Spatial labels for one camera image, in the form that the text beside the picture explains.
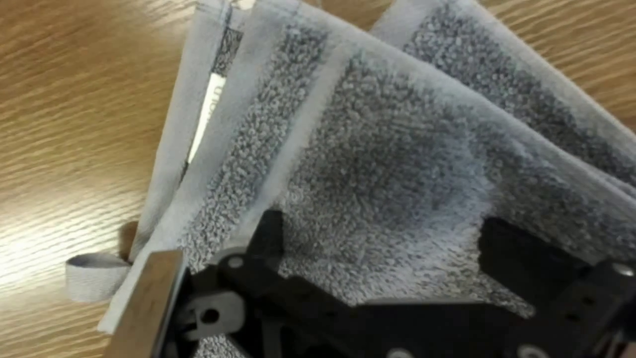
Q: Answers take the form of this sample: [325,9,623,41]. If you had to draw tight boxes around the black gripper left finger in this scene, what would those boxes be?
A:
[214,206,363,333]

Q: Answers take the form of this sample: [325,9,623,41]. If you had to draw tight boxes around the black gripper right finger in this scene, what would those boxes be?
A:
[476,216,636,347]

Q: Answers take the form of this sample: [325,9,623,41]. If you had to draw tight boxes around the grey towel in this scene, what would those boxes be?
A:
[63,0,636,335]

